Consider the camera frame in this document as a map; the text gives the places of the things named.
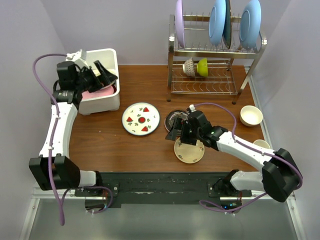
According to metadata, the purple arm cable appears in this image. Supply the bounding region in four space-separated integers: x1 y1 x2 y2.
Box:
193 102 304 213
33 53 115 226

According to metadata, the black glossy plate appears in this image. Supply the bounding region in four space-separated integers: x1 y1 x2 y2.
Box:
164 109 188 132

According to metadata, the yellow mug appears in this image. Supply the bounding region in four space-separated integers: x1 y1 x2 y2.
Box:
253 139 271 149

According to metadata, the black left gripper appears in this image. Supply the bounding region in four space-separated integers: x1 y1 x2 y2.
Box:
75 60 118 94

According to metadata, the patterned ceramic bowl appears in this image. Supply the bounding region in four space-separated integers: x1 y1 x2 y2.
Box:
182 57 196 78

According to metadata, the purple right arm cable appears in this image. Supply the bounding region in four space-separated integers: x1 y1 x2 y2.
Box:
193 102 304 213

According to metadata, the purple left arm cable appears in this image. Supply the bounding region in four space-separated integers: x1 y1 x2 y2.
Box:
33 53 115 226

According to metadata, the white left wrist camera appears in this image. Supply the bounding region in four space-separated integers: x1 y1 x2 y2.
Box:
65 49 89 68

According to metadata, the light blue plate left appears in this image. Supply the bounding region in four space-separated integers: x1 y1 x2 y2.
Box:
208 0 226 47

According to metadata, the light blue plate right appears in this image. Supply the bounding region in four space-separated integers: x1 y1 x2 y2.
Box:
239 0 262 50

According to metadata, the aluminium rail frame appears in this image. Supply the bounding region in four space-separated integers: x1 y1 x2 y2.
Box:
20 187 307 240

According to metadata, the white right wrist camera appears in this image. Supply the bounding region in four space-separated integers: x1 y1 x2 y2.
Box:
186 104 196 114

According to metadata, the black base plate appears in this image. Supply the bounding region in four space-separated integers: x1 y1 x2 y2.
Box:
74 171 253 210

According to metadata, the cream bowl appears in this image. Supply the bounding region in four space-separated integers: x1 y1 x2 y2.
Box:
239 105 264 127

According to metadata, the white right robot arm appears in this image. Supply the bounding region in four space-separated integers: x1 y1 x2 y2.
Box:
165 110 303 203

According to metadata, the cream floral small plate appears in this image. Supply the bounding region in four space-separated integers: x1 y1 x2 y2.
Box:
174 138 205 164

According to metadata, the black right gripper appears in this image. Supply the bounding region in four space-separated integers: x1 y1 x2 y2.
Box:
165 117 202 146

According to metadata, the white watermelon pattern plate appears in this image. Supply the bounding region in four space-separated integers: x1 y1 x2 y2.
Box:
121 102 161 136

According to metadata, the lilac plate in rack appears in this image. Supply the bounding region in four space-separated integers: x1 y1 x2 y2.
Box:
174 0 185 48

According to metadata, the dark teal plate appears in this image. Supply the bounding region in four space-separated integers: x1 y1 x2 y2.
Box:
222 0 232 50

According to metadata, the green bowl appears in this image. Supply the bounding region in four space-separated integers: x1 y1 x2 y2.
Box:
196 58 209 78

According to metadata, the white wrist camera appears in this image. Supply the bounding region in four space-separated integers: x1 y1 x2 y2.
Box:
186 104 196 114
65 49 89 68

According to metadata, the light blue plate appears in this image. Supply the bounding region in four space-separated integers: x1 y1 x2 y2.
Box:
239 0 262 50
208 0 226 47

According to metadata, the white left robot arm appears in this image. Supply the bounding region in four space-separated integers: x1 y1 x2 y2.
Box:
29 60 118 196

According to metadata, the red rimmed cream plate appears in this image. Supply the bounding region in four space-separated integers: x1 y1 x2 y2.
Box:
112 85 117 94

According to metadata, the pink plate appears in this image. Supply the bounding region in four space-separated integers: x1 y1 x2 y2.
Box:
82 86 115 101

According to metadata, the blue and cream plate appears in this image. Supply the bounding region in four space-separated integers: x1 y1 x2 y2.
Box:
100 70 118 88

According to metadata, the white plastic bin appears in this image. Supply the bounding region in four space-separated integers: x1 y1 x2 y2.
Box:
65 48 120 115

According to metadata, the metal dish rack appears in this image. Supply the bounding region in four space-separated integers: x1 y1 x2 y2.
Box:
166 14 268 104

